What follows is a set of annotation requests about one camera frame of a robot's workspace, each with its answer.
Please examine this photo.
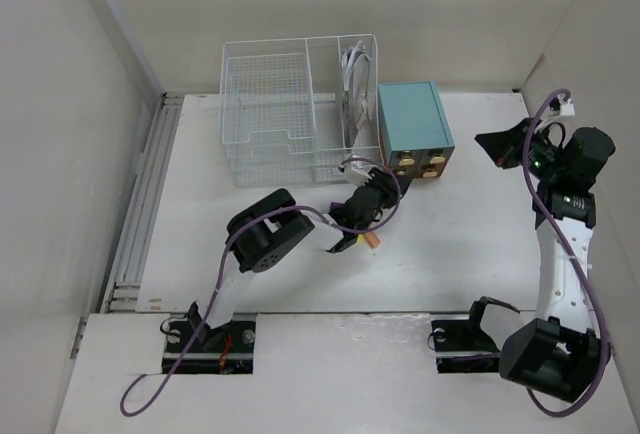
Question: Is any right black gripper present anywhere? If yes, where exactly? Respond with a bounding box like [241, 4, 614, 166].
[474, 117, 564, 182]

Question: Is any grey setup guide booklet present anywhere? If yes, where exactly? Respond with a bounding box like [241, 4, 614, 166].
[342, 54, 371, 147]

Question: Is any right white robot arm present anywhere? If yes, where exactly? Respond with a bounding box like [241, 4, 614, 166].
[475, 119, 615, 403]

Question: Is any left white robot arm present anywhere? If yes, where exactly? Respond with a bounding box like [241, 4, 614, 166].
[186, 168, 411, 352]

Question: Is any orange highlighter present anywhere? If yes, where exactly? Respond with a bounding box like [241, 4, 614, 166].
[362, 232, 381, 249]

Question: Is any teal wooden drawer box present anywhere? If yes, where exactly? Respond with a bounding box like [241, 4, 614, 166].
[377, 81, 455, 179]

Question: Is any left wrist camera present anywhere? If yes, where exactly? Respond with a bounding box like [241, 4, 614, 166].
[338, 157, 374, 187]

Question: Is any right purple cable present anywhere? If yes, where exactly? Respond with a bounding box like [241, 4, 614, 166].
[521, 87, 613, 415]

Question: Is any white wire desk organizer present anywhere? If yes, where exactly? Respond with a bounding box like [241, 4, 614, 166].
[219, 34, 382, 188]

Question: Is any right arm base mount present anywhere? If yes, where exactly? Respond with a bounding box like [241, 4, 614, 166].
[427, 318, 499, 374]

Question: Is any aluminium rail frame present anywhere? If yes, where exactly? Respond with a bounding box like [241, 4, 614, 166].
[97, 93, 184, 314]

